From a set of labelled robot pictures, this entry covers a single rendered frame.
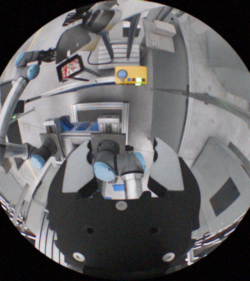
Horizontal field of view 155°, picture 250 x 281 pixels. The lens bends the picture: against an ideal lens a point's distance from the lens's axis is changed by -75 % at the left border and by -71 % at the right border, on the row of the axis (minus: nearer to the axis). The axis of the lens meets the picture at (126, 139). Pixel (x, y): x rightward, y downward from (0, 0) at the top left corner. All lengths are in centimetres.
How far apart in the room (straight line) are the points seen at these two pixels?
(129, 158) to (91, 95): 136
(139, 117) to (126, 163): 128
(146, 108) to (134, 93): 30
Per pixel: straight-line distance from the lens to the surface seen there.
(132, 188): 45
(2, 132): 47
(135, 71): 53
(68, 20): 66
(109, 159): 49
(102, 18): 66
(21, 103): 96
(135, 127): 173
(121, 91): 159
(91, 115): 150
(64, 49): 52
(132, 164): 46
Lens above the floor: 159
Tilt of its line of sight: 61 degrees down
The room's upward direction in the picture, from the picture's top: 176 degrees clockwise
